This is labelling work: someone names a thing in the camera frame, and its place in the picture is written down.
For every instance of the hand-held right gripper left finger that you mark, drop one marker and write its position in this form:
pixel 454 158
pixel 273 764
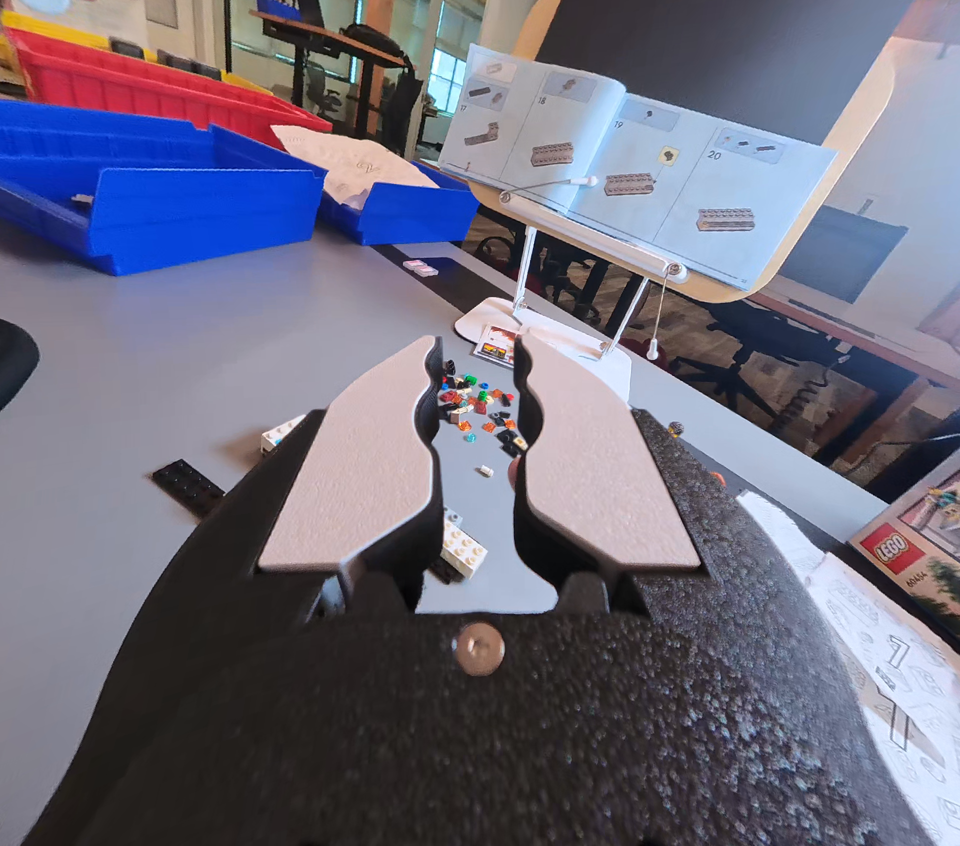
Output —
pixel 360 478

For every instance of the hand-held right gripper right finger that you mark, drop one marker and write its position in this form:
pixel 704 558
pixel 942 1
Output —
pixel 600 486

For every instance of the grey lego vehicle chassis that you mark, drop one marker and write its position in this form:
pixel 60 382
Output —
pixel 461 550

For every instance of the long black lego plate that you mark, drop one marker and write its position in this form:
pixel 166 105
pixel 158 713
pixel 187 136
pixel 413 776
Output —
pixel 187 486

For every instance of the white book stand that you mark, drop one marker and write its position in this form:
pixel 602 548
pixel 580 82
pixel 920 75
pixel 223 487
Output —
pixel 487 317

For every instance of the lego instruction booklet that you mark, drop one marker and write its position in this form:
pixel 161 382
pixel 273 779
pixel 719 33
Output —
pixel 637 171

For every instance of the pile of small lego pieces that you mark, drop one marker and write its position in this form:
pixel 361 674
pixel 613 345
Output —
pixel 480 403

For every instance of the small white pink lego piece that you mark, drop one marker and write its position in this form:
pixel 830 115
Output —
pixel 420 266

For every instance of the blue lego box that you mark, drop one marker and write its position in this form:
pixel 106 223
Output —
pixel 915 546

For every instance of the person's right hand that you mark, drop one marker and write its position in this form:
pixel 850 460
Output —
pixel 513 475

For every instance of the yellow plastic bin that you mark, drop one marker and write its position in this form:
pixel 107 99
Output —
pixel 45 25

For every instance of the red plastic bin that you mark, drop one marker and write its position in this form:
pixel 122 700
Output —
pixel 150 88

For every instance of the sticker sheet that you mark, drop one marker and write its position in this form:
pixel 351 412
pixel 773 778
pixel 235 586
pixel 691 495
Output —
pixel 499 343

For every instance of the black office chair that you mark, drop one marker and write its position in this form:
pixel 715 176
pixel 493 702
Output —
pixel 742 351

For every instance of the wooden office desk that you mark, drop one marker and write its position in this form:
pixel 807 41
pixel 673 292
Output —
pixel 885 336
pixel 330 40

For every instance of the white printed paper bag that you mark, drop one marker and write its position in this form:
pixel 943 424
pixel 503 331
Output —
pixel 862 636
pixel 352 163

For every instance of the black backpack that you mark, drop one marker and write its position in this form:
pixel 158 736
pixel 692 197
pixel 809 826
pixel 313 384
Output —
pixel 375 43

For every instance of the dark computer monitor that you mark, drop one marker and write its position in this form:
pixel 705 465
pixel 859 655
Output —
pixel 847 253

